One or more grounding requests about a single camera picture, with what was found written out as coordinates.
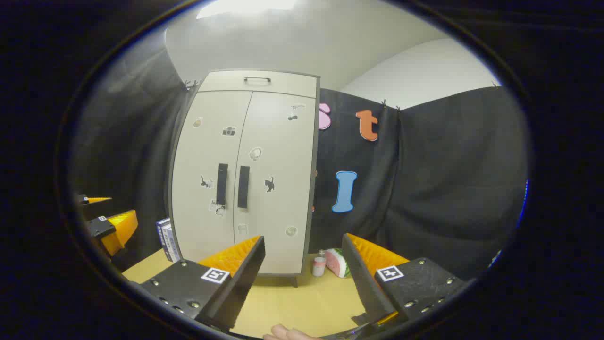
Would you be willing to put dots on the blue and white box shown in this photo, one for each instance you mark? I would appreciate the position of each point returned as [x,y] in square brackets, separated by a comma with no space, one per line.
[167,238]

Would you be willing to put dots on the black backdrop cloth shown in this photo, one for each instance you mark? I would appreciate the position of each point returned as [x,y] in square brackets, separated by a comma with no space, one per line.
[448,189]

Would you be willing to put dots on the ceiling light panel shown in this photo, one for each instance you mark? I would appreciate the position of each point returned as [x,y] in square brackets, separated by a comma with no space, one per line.
[245,7]

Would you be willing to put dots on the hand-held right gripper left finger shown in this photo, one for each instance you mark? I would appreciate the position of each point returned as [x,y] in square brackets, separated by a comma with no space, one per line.
[243,278]

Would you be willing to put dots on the black backdrop clip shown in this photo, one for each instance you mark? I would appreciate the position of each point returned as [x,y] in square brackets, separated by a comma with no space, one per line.
[191,85]

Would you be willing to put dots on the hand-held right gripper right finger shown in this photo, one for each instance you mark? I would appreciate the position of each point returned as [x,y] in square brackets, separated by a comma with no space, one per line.
[361,278]

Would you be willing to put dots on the beige double-door shoe cabinet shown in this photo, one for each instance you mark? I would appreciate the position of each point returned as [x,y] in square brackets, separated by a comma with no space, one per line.
[283,84]

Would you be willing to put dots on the beige cabinet door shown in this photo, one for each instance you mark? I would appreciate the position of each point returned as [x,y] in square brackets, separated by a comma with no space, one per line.
[198,165]
[283,156]

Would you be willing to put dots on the toy watermelon slice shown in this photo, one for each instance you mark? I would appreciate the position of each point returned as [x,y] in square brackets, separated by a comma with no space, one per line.
[336,262]

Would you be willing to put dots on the small white pink-label bottle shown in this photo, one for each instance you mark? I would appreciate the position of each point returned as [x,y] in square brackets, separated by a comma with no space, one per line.
[319,265]

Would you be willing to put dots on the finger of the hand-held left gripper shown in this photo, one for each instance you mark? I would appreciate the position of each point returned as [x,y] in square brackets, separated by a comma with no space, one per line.
[84,200]
[101,227]

